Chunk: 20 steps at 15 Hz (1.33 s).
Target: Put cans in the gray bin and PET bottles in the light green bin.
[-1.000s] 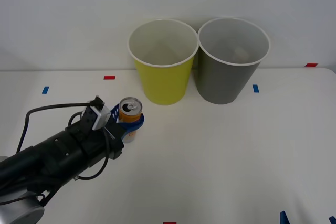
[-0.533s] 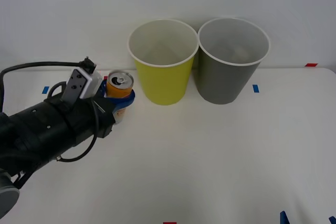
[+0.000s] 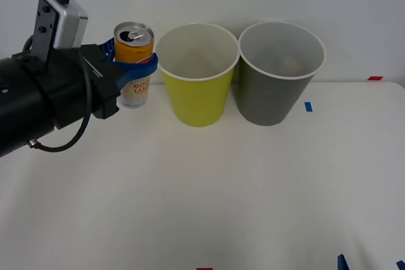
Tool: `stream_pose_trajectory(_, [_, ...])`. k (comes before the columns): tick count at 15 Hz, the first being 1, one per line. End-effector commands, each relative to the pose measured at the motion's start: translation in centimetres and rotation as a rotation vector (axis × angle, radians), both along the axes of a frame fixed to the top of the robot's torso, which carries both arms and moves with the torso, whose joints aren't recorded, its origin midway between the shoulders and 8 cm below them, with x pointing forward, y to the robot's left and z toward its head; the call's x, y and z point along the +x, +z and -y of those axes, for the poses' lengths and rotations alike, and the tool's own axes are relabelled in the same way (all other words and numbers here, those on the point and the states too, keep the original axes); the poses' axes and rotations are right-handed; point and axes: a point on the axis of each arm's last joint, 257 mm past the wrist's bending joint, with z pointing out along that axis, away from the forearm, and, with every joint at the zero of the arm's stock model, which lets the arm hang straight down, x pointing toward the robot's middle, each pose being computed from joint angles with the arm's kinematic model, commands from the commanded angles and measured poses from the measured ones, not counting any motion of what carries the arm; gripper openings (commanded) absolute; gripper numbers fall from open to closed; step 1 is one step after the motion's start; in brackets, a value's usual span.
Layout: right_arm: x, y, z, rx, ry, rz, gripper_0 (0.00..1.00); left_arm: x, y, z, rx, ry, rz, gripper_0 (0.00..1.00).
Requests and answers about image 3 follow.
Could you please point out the grey plastic bin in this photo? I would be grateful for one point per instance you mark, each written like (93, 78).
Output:
(269, 99)

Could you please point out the yellow-green plastic bin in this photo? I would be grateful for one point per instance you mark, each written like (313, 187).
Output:
(197, 99)

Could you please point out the orange drink can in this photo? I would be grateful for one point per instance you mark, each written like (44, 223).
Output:
(134, 50)

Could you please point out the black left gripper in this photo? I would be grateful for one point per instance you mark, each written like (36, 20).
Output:
(76, 86)

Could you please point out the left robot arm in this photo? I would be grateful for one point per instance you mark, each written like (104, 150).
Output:
(19, 99)

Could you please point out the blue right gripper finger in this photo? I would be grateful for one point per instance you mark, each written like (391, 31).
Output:
(341, 263)
(401, 266)

